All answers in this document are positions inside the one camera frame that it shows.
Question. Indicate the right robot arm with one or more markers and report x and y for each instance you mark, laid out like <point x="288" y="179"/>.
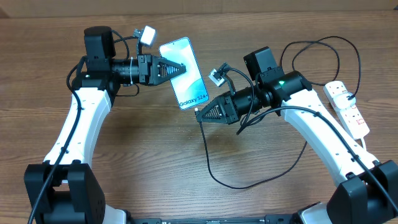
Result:
<point x="366" y="189"/>

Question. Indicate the white power strip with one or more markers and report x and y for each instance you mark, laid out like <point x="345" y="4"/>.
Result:
<point x="351" y="119"/>

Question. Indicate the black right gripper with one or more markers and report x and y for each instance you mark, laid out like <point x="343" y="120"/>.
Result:
<point x="228" y="109"/>

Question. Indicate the brown cardboard backdrop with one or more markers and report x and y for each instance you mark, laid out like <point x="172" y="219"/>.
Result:
<point x="77" y="8"/>

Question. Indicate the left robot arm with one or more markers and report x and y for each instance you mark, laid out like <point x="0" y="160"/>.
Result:
<point x="63" y="188"/>

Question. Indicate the Samsung Galaxy smartphone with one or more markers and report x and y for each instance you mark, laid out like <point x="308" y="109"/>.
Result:
<point x="189" y="87"/>

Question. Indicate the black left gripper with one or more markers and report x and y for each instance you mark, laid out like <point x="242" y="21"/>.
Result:
<point x="150" y="74"/>

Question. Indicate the white charger adapter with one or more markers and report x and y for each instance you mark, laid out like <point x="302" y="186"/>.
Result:
<point x="344" y="101"/>

